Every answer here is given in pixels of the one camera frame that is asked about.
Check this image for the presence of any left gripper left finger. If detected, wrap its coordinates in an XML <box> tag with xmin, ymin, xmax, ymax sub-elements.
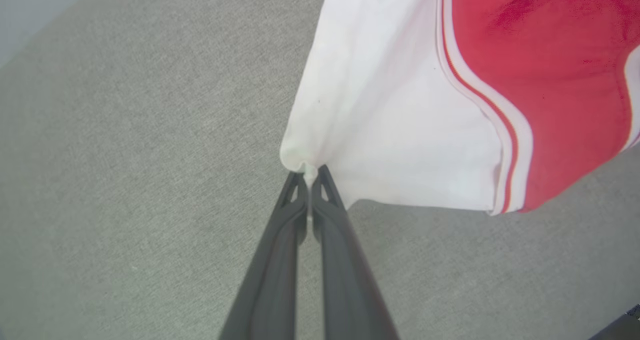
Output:
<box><xmin>218</xmin><ymin>172</ymin><xmax>309</xmax><ymax>340</ymax></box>

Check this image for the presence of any grey fabric sofa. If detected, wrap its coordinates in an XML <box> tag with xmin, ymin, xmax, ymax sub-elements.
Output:
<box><xmin>0</xmin><ymin>0</ymin><xmax>640</xmax><ymax>340</ymax></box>

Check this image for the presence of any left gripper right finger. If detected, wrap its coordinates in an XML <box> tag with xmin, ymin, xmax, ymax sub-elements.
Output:
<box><xmin>311</xmin><ymin>165</ymin><xmax>401</xmax><ymax>340</ymax></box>

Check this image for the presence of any red and white shirt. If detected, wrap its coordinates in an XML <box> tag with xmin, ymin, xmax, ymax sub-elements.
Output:
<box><xmin>279</xmin><ymin>0</ymin><xmax>640</xmax><ymax>216</ymax></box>

